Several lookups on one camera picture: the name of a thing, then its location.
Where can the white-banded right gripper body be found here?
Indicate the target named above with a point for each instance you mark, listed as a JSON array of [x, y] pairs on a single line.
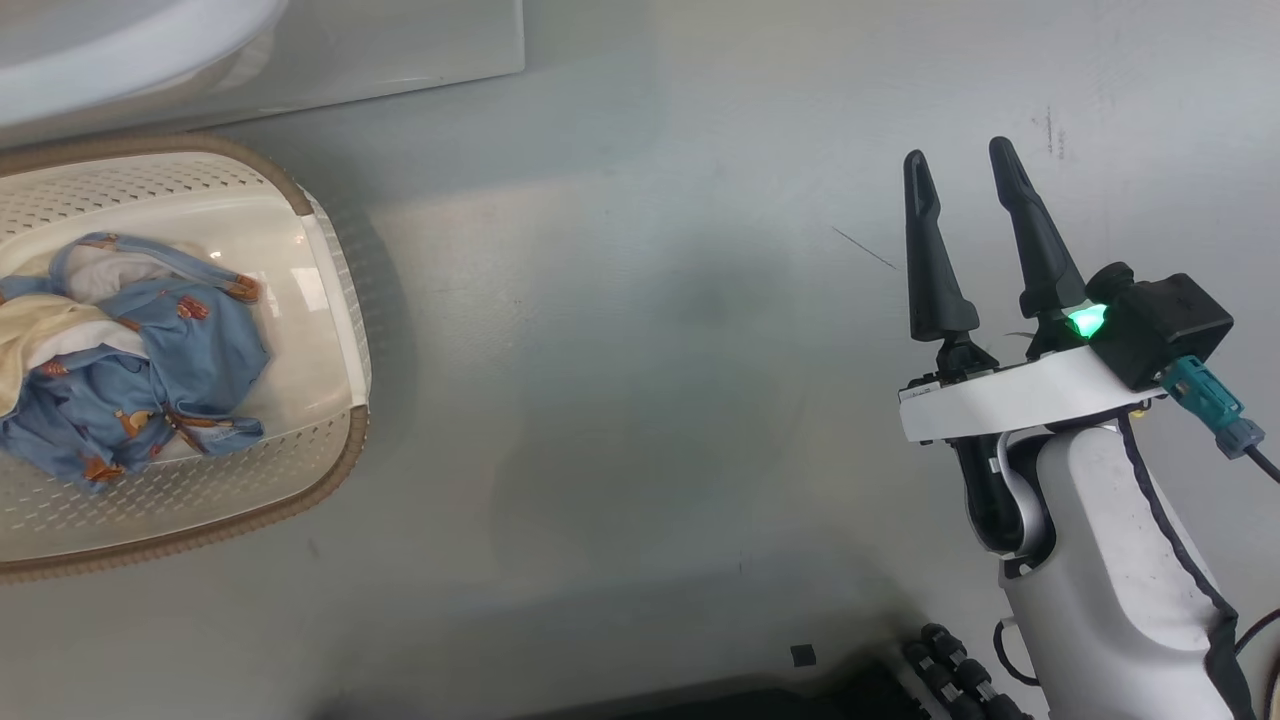
[[1020, 395]]

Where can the blue patterned garment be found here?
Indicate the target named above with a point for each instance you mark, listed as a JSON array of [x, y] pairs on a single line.
[[190, 350]]

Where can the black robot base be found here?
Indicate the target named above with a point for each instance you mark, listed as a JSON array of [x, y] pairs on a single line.
[[960, 680]]

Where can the cream perforated laundry basket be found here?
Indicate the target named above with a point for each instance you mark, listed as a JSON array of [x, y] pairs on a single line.
[[300, 460]]

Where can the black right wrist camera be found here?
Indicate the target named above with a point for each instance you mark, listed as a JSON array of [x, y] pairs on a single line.
[[1165, 320]]

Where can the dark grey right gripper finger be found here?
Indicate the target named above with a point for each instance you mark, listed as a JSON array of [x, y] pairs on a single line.
[[935, 280], [1040, 250]]

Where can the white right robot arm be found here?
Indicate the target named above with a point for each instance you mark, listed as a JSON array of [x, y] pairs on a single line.
[[1100, 560]]

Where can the white Hisense washing machine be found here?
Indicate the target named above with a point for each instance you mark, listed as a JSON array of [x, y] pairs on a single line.
[[400, 40]]

